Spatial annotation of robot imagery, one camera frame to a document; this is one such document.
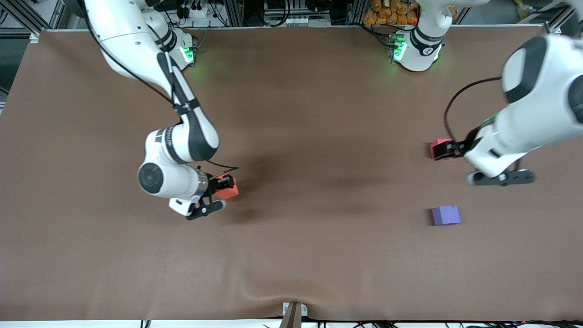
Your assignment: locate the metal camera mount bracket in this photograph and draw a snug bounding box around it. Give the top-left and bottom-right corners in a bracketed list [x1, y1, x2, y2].
[282, 302, 308, 328]

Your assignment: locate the orange foam block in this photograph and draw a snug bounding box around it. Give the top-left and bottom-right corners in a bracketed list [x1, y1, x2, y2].
[214, 175, 240, 201]

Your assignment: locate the white terminal block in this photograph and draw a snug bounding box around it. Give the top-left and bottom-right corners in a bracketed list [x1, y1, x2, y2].
[282, 16, 331, 27]

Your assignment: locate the white power strip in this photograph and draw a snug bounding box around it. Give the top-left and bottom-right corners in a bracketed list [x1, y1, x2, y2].
[184, 5, 220, 19]

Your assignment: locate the aluminium frame profile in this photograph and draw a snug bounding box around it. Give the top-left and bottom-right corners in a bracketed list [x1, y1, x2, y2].
[0, 0, 70, 38]
[519, 0, 575, 35]

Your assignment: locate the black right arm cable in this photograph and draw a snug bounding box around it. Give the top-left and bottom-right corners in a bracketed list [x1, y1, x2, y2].
[84, 14, 240, 173]

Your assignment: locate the bag of orange fruit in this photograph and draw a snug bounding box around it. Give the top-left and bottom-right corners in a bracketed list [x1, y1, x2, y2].
[363, 0, 419, 26]

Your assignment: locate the brown table cover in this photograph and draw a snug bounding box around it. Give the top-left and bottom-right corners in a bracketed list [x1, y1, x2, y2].
[0, 26, 583, 322]

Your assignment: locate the red foam block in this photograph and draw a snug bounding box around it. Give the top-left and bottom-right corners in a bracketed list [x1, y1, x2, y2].
[430, 138, 455, 160]

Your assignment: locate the purple foam block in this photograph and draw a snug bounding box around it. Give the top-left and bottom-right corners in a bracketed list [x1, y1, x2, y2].
[432, 205, 461, 226]

